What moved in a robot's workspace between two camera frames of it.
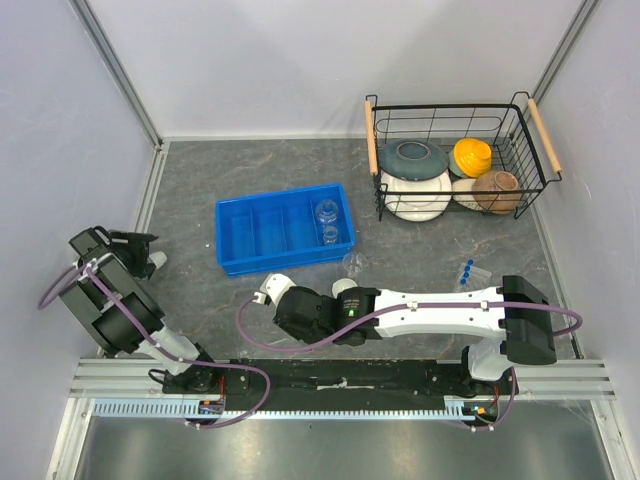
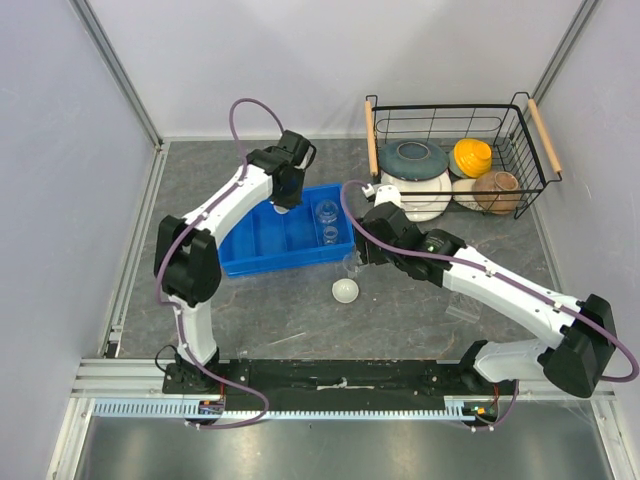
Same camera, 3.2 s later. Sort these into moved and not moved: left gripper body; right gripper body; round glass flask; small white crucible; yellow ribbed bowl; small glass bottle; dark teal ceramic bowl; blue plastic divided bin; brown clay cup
Moved: small white crucible; right gripper body; left gripper body
Not moved: yellow ribbed bowl; dark teal ceramic bowl; blue plastic divided bin; round glass flask; small glass bottle; brown clay cup
